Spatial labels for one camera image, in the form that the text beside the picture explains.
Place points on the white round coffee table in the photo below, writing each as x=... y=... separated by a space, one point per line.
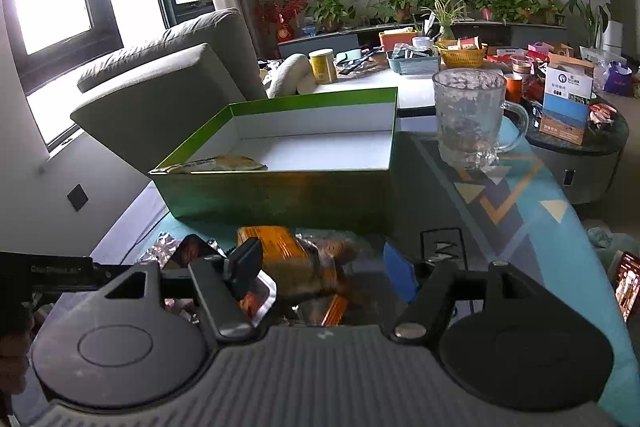
x=413 y=91

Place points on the grey-blue plastic basket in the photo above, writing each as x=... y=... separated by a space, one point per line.
x=415 y=65

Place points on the yellow wicker basket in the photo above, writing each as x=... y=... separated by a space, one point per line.
x=458 y=58

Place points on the orange bread packet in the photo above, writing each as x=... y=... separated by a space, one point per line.
x=302 y=268

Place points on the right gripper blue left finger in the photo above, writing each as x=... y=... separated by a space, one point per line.
x=242 y=267

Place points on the grey sofa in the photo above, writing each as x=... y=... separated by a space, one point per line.
x=142 y=102

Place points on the orange box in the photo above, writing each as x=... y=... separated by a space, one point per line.
x=390 y=37

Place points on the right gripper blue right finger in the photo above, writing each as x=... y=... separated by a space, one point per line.
x=401 y=274

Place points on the red flower decoration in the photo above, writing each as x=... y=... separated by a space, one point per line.
x=277 y=17

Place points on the yellow snack packet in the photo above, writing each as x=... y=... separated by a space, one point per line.
x=218 y=163

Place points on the green cardboard box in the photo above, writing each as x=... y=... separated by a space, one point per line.
x=329 y=158

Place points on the yellow canister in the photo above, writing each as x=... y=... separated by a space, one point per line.
x=322 y=65

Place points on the spider plant in vase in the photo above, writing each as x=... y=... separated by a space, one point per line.
x=446 y=13

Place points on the white and blue paper bag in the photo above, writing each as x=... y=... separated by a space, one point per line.
x=567 y=97

